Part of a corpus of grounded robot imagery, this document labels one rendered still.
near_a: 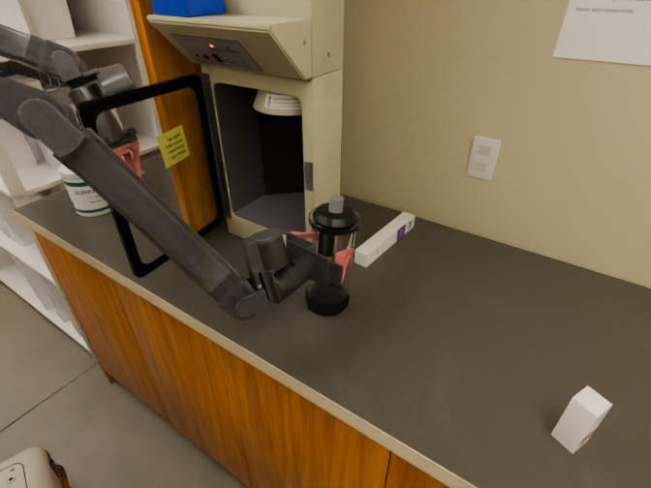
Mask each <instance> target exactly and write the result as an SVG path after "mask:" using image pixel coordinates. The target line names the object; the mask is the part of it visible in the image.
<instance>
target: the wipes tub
mask: <svg viewBox="0 0 651 488"><path fill-rule="evenodd" d="M59 172H60V174H61V177H62V179H63V182H64V184H65V186H66V189H67V191H68V194H69V196H70V198H71V201H72V203H73V205H74V208H75V210H76V212H77V214H78V215H81V216H85V217H94V216H100V215H104V214H107V213H109V212H110V209H109V204H108V203H107V202H106V201H105V200H104V199H103V198H102V197H100V196H99V195H98V194H97V193H96V192H95V191H94V190H93V189H92V188H90V187H89V186H88V185H87V184H86V183H85V182H84V181H83V180H82V179H80V178H79V177H78V176H77V175H76V174H74V173H73V172H72V171H70V170H69V169H67V168H66V167H65V166H64V165H63V166H61V167H60V168H59Z"/></svg>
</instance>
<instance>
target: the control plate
mask: <svg viewBox="0 0 651 488"><path fill-rule="evenodd" d="M170 35H171V36H172V37H173V38H174V39H175V40H176V41H177V42H178V43H179V44H180V45H181V46H182V47H183V48H184V49H186V50H187V51H188V52H189V53H190V54H191V55H192V56H193V57H194V58H195V59H196V60H197V61H198V62H203V63H208V64H215V65H221V66H228V67H234V68H240V69H246V70H253V71H259V72H263V70H262V69H261V68H260V67H259V65H258V64H257V63H256V62H255V61H254V59H253V58H252V57H251V56H250V55H249V53H248V52H247V51H246V50H245V49H244V47H243V46H242V45H241V44H240V43H239V42H238V41H231V40H221V39H212V38H204V37H195V36H186V35H177V34H170ZM209 44H212V45H214V47H211V46H210V45H209ZM225 46H228V47H229V48H230V49H226V48H225ZM195 53H196V54H197V55H198V56H199V57H198V56H196V55H195ZM204 54H205V55H207V56H208V57H209V58H210V59H209V60H207V59H205V58H204V57H203V55H204ZM211 54H217V55H218V56H219V58H220V59H221V60H222V61H223V62H224V63H222V62H218V61H217V60H216V59H215V58H214V57H213V56H212V55H211ZM225 57H226V58H228V59H229V61H227V62H226V61H225ZM233 59H236V60H237V62H235V63H234V62H233ZM242 60H244V61H246V63H244V64H242Z"/></svg>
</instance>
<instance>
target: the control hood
mask: <svg viewBox="0 0 651 488"><path fill-rule="evenodd" d="M147 20H148V22H149V23H150V24H151V25H152V26H154V27H155V28H156V29H157V30H158V31H159V32H160V33H161V34H162V35H163V36H164V37H165V38H166V39H167V40H168V41H169V42H170V43H172V44H173V45H174V46H175V47H176V48H177V49H178V50H179V51H180V52H181V53H182V54H183V55H184V56H185V57H186V58H187V59H189V60H190V61H191V62H193V63H197V64H204V65H209V66H215V67H222V68H228V69H234V70H240V71H246V72H253V73H259V74H265V75H272V76H283V77H289V78H295V79H302V80H306V79H309V78H311V77H312V57H311V21H309V19H305V18H291V17H277V16H262V15H234V14H222V15H203V16H193V17H181V16H168V15H147ZM170 34H177V35H186V36H195V37H204V38H212V39H221V40H231V41H238V42H239V43H240V44H241V45H242V46H243V47H244V49H245V50H246V51H247V52H248V53H249V55H250V56H251V57H252V58H253V59H254V61H255V62H256V63H257V64H258V65H259V67H260V68H261V69H262V70H263V72H259V71H253V70H246V69H240V68H234V67H228V66H221V65H215V64H208V63H203V62H198V61H197V60H196V59H195V58H194V57H193V56H192V55H191V54H190V53H189V52H188V51H187V50H186V49H184V48H183V47H182V46H181V45H180V44H179V43H178V42H177V41H176V40H175V39H174V38H173V37H172V36H171V35H170Z"/></svg>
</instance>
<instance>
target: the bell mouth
mask: <svg viewBox="0 0 651 488"><path fill-rule="evenodd" d="M253 108H254V109H255V110H257V111H259V112H262V113H265V114H271V115H281V116H294V115H302V109H301V103H300V100H299V99H298V98H297V97H295V96H291V95H286V94H280V93H275V92H269V91H264V90H258V93H257V96H256V99H255V102H254V104H253Z"/></svg>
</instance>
